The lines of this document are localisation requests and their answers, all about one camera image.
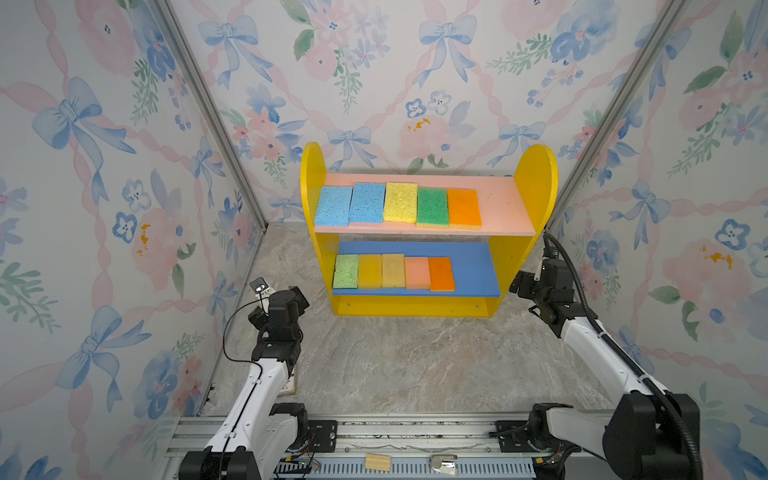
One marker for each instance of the pale yellow sponge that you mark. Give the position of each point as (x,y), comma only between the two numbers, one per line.
(393,271)

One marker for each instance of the aluminium corner post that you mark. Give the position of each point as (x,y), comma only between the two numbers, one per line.
(641,66)
(180,47)

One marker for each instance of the aluminium corner post right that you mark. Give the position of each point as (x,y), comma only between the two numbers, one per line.
(641,66)

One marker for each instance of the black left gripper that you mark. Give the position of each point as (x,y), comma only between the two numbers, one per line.
(258,321)

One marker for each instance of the pink salmon sponge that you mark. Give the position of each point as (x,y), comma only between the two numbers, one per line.
(417,273)

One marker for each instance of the bright yellow sponge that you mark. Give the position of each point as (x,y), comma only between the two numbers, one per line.
(370,272)

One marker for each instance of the aluminium corner post left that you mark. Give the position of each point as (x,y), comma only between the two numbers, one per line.
(180,47)

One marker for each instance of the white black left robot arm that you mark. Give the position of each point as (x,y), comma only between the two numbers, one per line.
(258,431)

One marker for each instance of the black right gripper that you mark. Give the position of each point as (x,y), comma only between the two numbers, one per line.
(525,279)

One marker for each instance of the light green sponge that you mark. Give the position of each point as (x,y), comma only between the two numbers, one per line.
(346,272)

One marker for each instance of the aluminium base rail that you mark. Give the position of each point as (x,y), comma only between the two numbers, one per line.
(486,445)

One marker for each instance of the orange sponge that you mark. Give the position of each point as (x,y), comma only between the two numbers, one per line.
(463,209)
(441,274)

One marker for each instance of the yellow pink blue wooden shelf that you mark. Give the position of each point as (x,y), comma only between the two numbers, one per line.
(514,212)

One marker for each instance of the blue sponge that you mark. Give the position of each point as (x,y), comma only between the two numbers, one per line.
(367,203)
(333,206)

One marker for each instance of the small printed card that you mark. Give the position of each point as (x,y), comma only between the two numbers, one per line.
(290,387)

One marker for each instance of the dark green sponge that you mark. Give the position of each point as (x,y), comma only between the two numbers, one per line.
(432,208)

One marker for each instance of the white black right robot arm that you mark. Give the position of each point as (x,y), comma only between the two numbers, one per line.
(651,433)

